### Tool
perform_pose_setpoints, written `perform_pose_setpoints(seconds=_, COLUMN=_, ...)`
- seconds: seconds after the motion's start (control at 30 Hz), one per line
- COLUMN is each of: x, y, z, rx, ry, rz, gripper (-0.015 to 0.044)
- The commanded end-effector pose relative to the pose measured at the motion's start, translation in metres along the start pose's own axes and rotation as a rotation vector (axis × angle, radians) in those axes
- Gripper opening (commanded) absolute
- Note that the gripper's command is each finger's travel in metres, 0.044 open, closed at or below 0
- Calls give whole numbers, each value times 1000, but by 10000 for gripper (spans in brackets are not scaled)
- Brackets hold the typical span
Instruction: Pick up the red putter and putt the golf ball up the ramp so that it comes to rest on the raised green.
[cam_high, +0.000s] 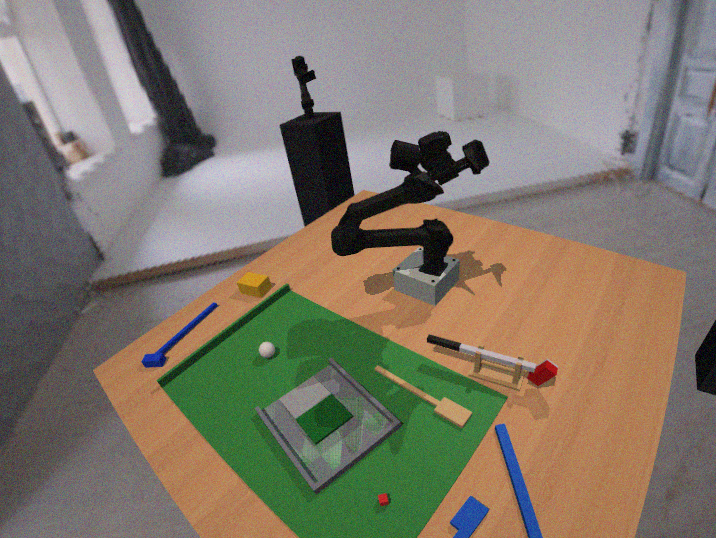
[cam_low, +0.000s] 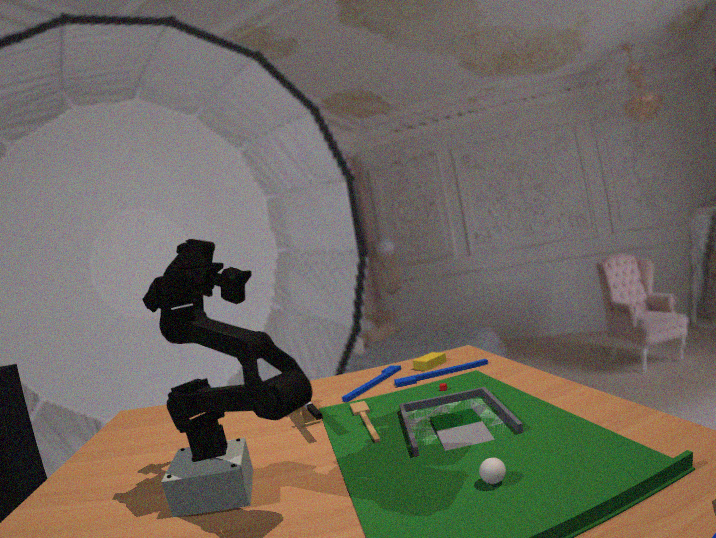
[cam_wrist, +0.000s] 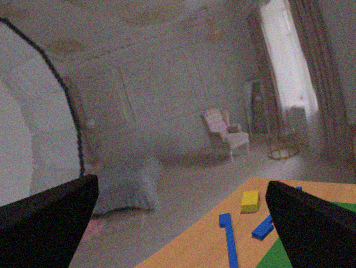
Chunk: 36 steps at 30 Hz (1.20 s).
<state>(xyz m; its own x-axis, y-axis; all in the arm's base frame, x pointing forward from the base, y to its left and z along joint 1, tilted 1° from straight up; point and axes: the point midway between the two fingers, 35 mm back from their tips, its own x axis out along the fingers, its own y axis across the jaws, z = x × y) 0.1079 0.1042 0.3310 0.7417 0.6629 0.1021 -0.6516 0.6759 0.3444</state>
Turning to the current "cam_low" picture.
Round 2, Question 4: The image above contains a red putter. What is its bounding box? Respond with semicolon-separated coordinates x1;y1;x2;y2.
305;402;323;420

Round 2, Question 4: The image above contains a yellow rectangular block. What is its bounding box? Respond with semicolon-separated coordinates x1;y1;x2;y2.
413;352;447;371

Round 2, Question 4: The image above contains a white golf ball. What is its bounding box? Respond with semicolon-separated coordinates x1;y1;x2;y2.
479;457;506;484

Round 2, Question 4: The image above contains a green flat mat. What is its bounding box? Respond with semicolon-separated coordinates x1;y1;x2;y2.
319;370;673;538

